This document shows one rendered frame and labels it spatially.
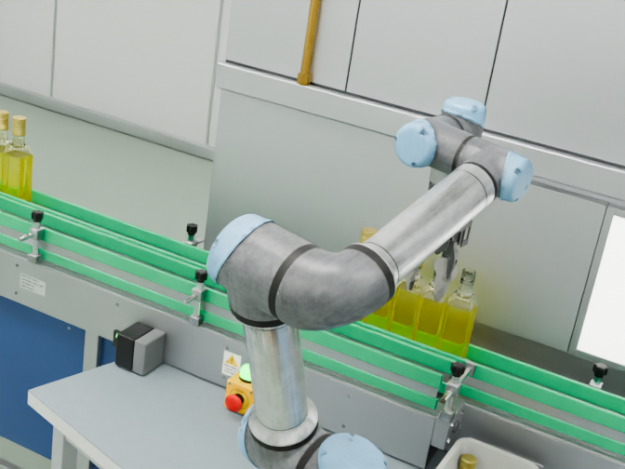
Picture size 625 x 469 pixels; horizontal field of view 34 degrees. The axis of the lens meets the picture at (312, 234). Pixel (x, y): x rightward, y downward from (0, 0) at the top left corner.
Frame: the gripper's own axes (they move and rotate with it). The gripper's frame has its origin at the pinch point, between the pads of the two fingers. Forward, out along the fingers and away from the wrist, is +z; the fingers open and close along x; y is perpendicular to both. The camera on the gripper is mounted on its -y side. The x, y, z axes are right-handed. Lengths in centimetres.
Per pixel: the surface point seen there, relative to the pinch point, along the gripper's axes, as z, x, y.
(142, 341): 36, 62, -6
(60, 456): 58, 64, -25
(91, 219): 25, 101, 14
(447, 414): 29.1, -5.0, 12.1
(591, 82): -35, -6, 44
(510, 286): 10.6, -0.6, 40.0
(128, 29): 56, 363, 281
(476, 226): -0.2, 9.2, 38.4
